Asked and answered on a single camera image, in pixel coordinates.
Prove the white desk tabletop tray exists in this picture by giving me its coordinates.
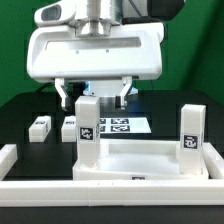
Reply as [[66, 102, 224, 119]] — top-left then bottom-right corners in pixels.
[[72, 139, 209, 180]]

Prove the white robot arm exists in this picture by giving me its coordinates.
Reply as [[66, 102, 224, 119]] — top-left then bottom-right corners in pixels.
[[27, 0, 186, 109]]

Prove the white U-shaped fence frame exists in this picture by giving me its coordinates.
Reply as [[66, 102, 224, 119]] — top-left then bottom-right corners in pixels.
[[0, 143, 224, 207]]

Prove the fiducial marker sheet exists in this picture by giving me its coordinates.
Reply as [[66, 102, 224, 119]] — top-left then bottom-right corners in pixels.
[[100, 117, 151, 134]]

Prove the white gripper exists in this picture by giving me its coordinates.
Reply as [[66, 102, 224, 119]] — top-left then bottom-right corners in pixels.
[[27, 23, 164, 111]]

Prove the black cable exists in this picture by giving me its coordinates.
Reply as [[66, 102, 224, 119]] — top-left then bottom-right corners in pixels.
[[35, 82, 58, 93]]

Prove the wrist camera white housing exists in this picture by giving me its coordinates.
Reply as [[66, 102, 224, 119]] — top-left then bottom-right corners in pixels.
[[34, 0, 76, 27]]

